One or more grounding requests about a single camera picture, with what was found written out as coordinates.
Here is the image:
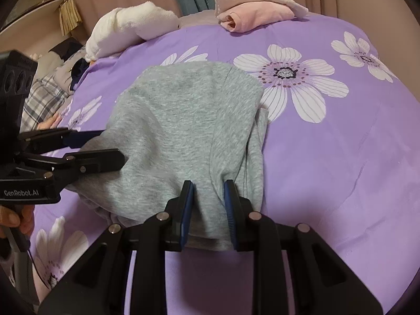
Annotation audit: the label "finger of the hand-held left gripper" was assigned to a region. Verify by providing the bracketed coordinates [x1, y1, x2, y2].
[18, 128, 106, 154]
[20, 149, 126, 184]

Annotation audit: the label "purple floral blanket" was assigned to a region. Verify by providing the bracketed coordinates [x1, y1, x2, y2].
[33, 7, 420, 315]

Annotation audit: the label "dark clothing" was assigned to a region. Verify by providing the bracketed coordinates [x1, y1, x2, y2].
[49, 38, 91, 91]

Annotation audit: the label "straw bundle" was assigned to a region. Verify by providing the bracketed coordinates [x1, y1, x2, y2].
[59, 0, 81, 35]

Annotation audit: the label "orange pink folded clothes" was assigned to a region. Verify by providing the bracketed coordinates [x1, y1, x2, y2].
[38, 112, 61, 130]

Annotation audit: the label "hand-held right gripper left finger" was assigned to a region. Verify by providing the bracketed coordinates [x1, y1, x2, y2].
[38, 180, 196, 315]

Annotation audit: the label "white shelf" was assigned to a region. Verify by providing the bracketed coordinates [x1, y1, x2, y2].
[0, 0, 66, 35]

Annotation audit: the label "person's left hand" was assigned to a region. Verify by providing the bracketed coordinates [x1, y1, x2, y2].
[0, 205, 35, 238]

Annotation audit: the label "pink folded garment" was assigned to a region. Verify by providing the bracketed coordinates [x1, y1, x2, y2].
[214, 0, 309, 33]

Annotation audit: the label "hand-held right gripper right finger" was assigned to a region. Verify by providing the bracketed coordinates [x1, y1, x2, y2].
[223, 180, 384, 315]

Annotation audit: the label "grey sweater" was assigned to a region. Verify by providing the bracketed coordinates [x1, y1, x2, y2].
[67, 61, 270, 251]

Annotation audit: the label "white fluffy folded garment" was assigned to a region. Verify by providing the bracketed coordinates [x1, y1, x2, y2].
[85, 2, 180, 62]

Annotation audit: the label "grey pillow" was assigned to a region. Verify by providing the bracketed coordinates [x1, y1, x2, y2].
[36, 51, 71, 79]

